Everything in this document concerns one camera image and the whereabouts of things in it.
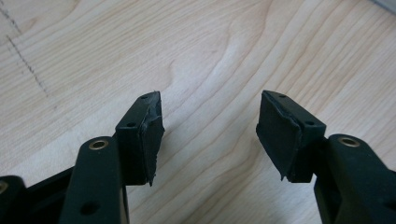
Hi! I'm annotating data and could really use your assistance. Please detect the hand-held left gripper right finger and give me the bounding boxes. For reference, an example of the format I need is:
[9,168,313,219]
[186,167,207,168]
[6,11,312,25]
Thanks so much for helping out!
[255,90,396,224]

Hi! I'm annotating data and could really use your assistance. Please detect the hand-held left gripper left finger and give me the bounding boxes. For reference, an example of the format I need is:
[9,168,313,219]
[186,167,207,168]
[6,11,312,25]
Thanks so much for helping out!
[59,91,165,224]

